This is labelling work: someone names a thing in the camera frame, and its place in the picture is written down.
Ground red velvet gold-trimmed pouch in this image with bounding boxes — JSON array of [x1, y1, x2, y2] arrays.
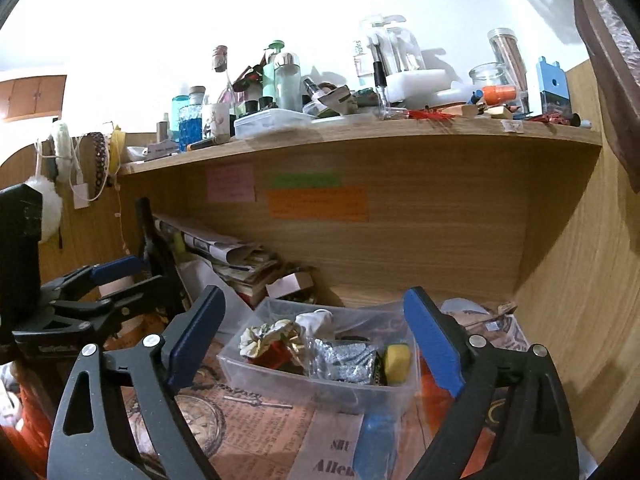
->
[[247, 340, 293, 370]]

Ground yellow sponge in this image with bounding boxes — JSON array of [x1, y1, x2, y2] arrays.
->
[[383, 344, 411, 386]]

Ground small cardboard box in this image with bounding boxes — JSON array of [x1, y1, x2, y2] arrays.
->
[[266, 271, 314, 299]]

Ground stack of newspapers and magazines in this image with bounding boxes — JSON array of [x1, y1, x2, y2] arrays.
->
[[153, 214, 282, 308]]

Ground black umbrella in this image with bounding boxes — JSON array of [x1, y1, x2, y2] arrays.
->
[[136, 197, 190, 320]]

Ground white foam block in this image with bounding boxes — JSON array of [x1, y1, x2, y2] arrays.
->
[[386, 70, 451, 108]]

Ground pale green bottle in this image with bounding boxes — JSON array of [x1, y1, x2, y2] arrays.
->
[[262, 40, 284, 105]]

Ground green sticky paper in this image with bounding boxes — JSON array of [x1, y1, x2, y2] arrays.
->
[[269, 171, 343, 190]]

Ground clear plastic bin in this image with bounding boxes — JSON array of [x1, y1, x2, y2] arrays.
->
[[217, 298, 420, 417]]

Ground white paper sheet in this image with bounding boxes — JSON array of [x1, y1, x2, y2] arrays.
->
[[177, 257, 254, 336]]

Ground tall clear jar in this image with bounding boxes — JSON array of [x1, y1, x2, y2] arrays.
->
[[487, 27, 530, 114]]

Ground bagged steel wool scrubbers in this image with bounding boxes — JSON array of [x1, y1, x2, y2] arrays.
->
[[306, 338, 387, 386]]

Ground pink sticky note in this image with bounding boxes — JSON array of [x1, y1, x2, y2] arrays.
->
[[206, 162, 256, 204]]

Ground white fluffy pompom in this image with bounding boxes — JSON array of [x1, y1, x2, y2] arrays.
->
[[26, 176, 63, 244]]

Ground white face mask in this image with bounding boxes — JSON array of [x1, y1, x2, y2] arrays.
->
[[295, 309, 335, 339]]

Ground blue liquid bottle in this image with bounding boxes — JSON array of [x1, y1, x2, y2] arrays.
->
[[178, 86, 206, 152]]

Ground blue plastic block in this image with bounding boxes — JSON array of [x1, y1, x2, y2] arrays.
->
[[536, 56, 573, 118]]

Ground clear storage box on shelf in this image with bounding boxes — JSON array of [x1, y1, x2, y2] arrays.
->
[[234, 108, 314, 140]]

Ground wooden shelf board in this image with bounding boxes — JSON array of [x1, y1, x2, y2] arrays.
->
[[118, 117, 603, 177]]

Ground orange sticky paper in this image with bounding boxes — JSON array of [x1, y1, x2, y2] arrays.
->
[[267, 185, 369, 222]]

